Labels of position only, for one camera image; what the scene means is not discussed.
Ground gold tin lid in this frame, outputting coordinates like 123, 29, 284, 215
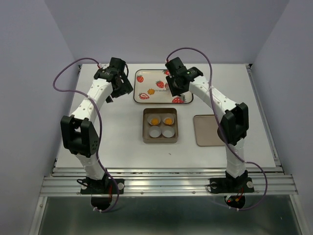
193, 115, 224, 147

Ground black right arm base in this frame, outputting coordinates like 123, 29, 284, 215
207, 177, 254, 194

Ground orange swirl cookie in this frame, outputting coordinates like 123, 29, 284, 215
150, 118, 159, 125
163, 117, 174, 125
147, 89, 155, 95

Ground metal tongs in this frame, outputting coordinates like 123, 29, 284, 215
179, 94, 187, 103

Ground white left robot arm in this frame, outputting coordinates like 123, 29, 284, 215
60, 57, 133, 193

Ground strawberry print tray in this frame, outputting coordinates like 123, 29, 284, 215
134, 70, 193, 104

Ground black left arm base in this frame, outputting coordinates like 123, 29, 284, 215
76, 177, 125, 195

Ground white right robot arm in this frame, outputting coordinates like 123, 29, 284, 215
165, 57, 249, 191

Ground gold square tin box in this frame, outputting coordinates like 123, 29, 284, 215
142, 108, 179, 144

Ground white paper cupcake liner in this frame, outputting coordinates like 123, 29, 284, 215
148, 126, 162, 138
162, 114, 175, 126
161, 126, 175, 138
147, 115, 161, 126

